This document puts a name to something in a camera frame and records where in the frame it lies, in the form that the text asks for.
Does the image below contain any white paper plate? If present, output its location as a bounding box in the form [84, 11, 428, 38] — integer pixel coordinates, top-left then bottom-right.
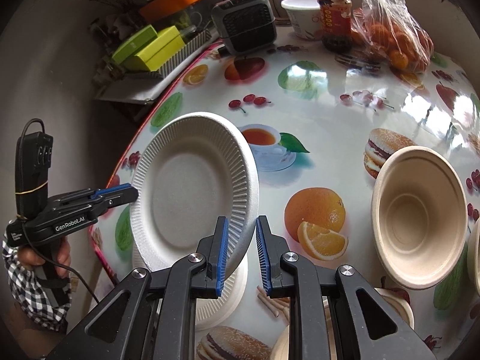
[129, 112, 260, 275]
[195, 254, 248, 331]

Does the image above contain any beige paper bowl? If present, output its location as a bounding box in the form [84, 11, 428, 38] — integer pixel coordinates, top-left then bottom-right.
[371, 145, 468, 290]
[375, 288, 415, 329]
[467, 221, 480, 293]

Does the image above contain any checkered sleeve forearm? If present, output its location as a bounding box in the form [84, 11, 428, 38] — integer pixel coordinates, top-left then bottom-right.
[1, 239, 71, 333]

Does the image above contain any left hand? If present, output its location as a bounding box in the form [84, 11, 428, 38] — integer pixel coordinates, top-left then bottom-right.
[16, 235, 73, 279]

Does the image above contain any black controller box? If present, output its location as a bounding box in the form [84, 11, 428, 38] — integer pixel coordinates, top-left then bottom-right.
[15, 132, 54, 220]

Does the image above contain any grey side shelf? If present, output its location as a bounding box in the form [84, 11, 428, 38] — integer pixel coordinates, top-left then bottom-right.
[93, 25, 222, 105]

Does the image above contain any yellow-green box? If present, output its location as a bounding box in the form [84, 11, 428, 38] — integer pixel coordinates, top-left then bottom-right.
[123, 26, 185, 72]

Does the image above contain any bright green flat box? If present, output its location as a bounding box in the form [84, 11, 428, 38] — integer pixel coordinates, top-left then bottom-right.
[112, 25, 157, 65]

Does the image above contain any striped tray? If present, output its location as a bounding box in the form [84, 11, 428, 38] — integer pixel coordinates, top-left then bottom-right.
[125, 29, 217, 80]

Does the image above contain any glass jar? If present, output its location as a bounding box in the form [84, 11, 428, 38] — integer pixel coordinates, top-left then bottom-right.
[180, 25, 197, 42]

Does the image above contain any grey portable heater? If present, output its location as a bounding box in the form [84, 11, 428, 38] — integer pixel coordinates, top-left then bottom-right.
[211, 0, 277, 56]

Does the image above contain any white yogurt tub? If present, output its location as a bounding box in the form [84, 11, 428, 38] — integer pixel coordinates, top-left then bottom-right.
[281, 0, 322, 41]

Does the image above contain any red-label sauce jar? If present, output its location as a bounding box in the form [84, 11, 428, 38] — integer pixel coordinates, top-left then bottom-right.
[317, 0, 353, 54]

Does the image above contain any bag of oranges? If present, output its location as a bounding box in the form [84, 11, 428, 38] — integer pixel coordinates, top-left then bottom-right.
[351, 0, 434, 73]

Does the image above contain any black cable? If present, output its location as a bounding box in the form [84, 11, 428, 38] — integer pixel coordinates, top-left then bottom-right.
[16, 118, 102, 304]

